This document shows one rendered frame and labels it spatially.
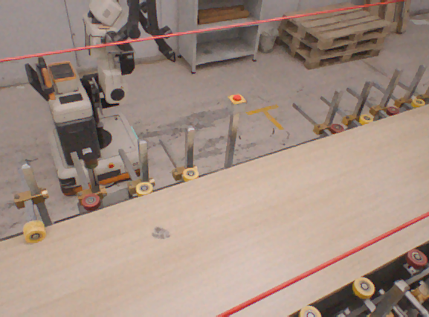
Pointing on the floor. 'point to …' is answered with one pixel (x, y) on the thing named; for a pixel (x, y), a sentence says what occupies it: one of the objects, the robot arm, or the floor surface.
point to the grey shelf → (218, 53)
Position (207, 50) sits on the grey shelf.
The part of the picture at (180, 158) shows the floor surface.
